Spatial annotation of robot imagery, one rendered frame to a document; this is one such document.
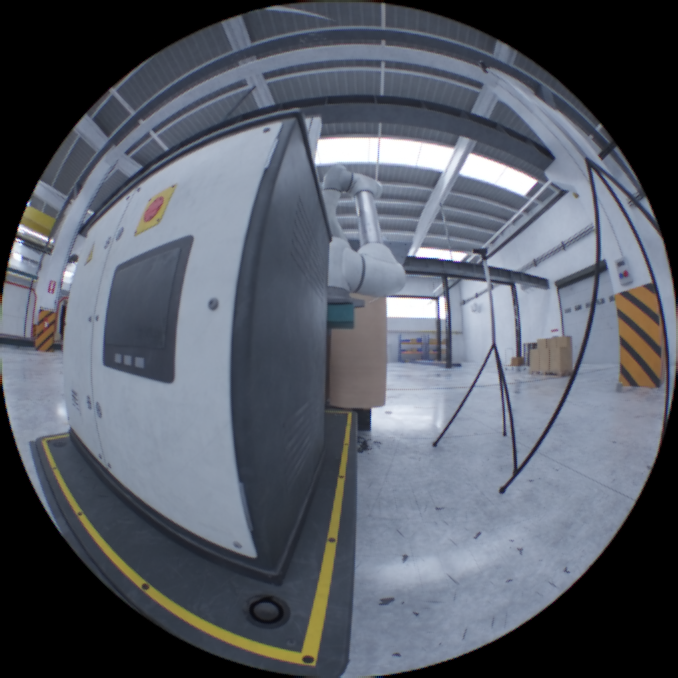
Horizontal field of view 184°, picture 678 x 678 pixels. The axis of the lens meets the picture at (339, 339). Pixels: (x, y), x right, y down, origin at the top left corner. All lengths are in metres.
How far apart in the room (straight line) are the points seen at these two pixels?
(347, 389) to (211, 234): 1.34
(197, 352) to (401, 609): 0.61
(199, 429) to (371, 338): 1.33
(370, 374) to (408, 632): 1.34
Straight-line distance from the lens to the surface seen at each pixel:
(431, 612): 0.62
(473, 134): 5.19
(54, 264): 11.03
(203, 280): 0.16
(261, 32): 9.83
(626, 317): 4.64
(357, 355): 1.41
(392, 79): 9.90
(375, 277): 0.77
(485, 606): 0.66
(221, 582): 0.28
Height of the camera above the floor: 0.56
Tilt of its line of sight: 5 degrees up
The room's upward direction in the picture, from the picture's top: 1 degrees clockwise
